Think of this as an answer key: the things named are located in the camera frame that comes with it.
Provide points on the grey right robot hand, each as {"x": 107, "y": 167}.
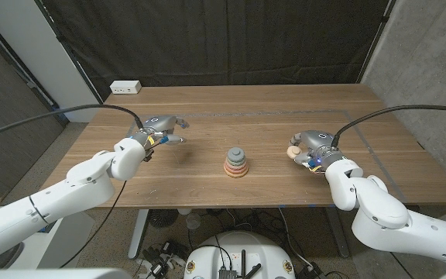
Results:
{"x": 316, "y": 141}

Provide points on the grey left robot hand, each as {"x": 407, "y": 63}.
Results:
{"x": 161, "y": 123}

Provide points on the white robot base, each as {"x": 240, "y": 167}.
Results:
{"x": 242, "y": 244}

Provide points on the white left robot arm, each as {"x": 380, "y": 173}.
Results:
{"x": 52, "y": 201}

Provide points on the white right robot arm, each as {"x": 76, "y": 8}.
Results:
{"x": 393, "y": 217}

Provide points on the white power strip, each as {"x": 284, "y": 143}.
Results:
{"x": 125, "y": 87}

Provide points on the grey tape outline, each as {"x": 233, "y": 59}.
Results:
{"x": 265, "y": 113}

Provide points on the grey table leg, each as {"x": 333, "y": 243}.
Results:
{"x": 337, "y": 232}

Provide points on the black floor fan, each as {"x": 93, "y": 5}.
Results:
{"x": 163, "y": 218}

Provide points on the clear plastic cup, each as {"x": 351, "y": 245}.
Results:
{"x": 193, "y": 221}

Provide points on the black backdrop curtain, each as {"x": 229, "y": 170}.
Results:
{"x": 227, "y": 38}

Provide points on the white table leg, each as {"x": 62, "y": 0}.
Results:
{"x": 138, "y": 232}

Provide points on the black floor power strip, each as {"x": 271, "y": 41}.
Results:
{"x": 312, "y": 271}

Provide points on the black power adapter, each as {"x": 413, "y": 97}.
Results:
{"x": 157, "y": 269}

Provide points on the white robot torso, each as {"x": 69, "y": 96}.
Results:
{"x": 52, "y": 274}

